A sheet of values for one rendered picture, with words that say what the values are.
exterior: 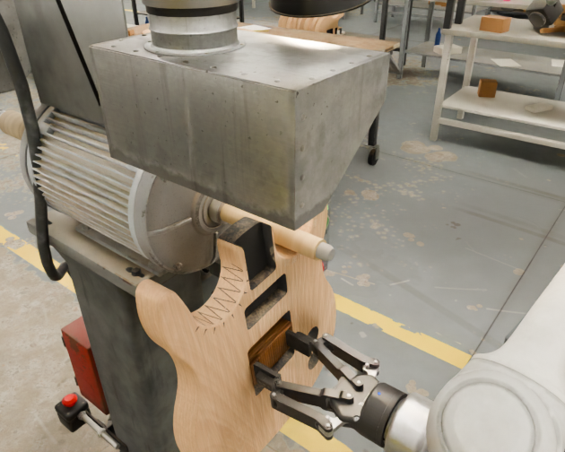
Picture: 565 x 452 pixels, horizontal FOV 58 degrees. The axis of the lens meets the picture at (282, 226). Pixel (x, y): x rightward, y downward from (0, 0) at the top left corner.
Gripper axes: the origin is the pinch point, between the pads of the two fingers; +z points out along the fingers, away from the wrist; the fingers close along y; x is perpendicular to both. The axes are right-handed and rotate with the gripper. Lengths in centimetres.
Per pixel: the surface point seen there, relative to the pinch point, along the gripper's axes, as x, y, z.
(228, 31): 45.5, 4.0, 4.5
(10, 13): 44, 5, 54
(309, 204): 31.6, -2.7, -10.3
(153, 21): 47.3, -1.1, 10.5
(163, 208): 19.9, 0.0, 18.7
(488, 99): -111, 384, 87
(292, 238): 16.4, 7.8, 0.9
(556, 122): -110, 360, 29
